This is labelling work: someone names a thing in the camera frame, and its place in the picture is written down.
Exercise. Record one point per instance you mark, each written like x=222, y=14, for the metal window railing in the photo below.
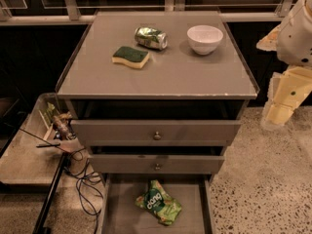
x=82, y=11

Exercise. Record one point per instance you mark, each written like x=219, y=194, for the top grey drawer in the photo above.
x=156, y=132

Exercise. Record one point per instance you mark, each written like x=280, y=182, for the green yellow sponge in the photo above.
x=131, y=57

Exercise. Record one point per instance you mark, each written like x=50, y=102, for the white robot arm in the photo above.
x=292, y=42

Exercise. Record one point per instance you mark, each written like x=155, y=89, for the grey three-drawer cabinet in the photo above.
x=174, y=84

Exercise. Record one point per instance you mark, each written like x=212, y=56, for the brown bottle in bin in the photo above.
x=61, y=123

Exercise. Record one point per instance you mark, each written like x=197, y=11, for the middle grey drawer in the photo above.
x=156, y=164

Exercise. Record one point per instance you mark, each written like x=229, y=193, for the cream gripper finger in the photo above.
x=276, y=115
x=269, y=42

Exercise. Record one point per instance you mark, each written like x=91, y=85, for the green crushed soda can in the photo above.
x=151, y=38

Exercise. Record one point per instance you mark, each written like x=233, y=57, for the green rice chip bag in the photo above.
x=159, y=203

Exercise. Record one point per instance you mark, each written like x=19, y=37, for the white ceramic bowl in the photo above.
x=204, y=39

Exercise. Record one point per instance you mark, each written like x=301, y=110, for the bottom grey drawer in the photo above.
x=120, y=215

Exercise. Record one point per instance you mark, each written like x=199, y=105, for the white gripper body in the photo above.
x=294, y=39

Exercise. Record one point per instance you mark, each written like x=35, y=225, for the grey drawer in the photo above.
x=156, y=164
x=120, y=215
x=156, y=132

